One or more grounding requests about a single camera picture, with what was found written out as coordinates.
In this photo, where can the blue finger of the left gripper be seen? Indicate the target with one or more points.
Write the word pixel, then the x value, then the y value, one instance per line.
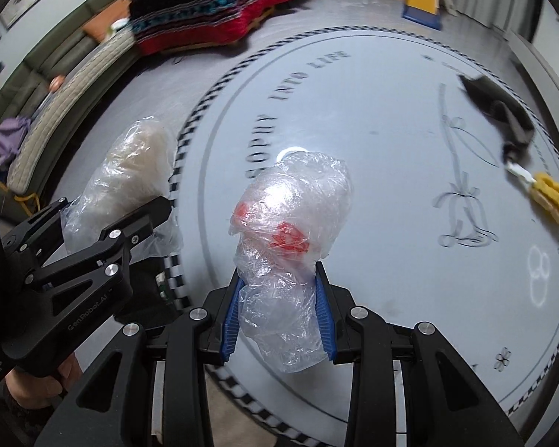
pixel 124 235

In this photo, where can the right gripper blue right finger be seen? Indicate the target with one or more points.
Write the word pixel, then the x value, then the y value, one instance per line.
pixel 326 312

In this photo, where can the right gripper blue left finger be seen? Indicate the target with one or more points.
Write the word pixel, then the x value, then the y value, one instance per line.
pixel 231 323

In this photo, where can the clear bag with white contents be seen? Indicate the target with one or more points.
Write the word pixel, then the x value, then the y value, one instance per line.
pixel 135 170

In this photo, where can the clear bag with red bits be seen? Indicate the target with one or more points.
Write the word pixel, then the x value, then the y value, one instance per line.
pixel 286 220

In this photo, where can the yellow sponge brush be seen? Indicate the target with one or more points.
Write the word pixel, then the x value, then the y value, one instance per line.
pixel 542 189

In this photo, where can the dark grey cloth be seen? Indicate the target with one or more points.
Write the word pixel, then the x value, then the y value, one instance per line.
pixel 506 112

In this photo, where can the black trash bag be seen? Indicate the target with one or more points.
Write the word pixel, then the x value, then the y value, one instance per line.
pixel 160 308

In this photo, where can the person left hand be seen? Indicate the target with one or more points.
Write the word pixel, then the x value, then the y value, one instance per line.
pixel 33 393

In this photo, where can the purple backpack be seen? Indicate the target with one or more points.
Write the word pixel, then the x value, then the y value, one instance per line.
pixel 13 132

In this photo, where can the dark green sofa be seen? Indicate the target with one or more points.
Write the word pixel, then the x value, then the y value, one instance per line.
pixel 25 77

